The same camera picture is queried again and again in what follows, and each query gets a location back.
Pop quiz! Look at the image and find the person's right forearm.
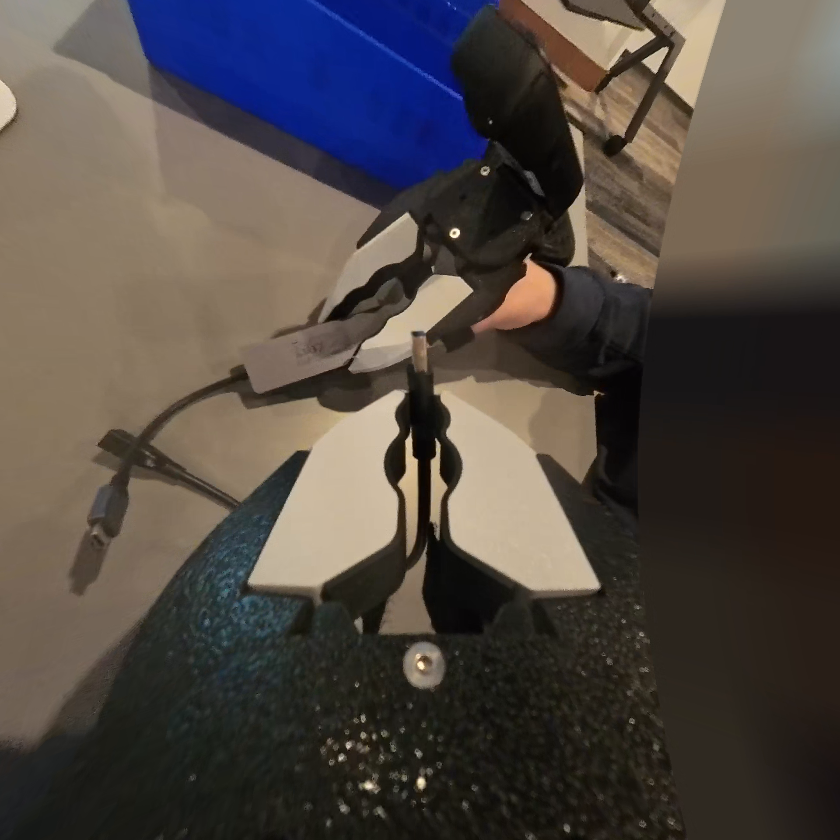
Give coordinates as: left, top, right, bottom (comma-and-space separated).
518, 264, 657, 519

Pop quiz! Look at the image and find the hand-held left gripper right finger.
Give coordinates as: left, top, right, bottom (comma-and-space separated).
430, 390, 602, 597

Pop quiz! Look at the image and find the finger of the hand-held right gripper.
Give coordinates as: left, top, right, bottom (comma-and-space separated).
328, 262, 434, 376
318, 213, 431, 326

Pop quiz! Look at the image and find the rolling desk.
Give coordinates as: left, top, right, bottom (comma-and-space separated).
499, 0, 686, 158

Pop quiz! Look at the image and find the blue plastic bin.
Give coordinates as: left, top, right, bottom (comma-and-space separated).
128, 0, 506, 188

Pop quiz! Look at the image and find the person's right hand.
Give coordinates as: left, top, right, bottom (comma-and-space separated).
474, 259, 565, 332

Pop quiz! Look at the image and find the grey usb hub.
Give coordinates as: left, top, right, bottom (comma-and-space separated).
85, 320, 363, 551

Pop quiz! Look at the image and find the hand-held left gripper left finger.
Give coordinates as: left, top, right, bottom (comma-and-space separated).
247, 390, 414, 606

